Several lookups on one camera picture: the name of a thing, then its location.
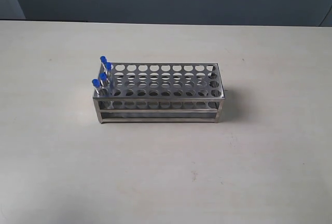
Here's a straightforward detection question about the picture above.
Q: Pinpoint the blue capped tube second row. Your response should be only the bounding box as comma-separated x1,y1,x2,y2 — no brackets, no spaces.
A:
92,78,102,95

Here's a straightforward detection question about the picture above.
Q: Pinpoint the stainless steel test tube rack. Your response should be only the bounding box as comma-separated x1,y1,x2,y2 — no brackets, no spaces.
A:
92,63,225,123

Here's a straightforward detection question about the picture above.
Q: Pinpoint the blue capped tube back row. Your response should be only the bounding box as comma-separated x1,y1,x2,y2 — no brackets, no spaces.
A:
100,73,108,95

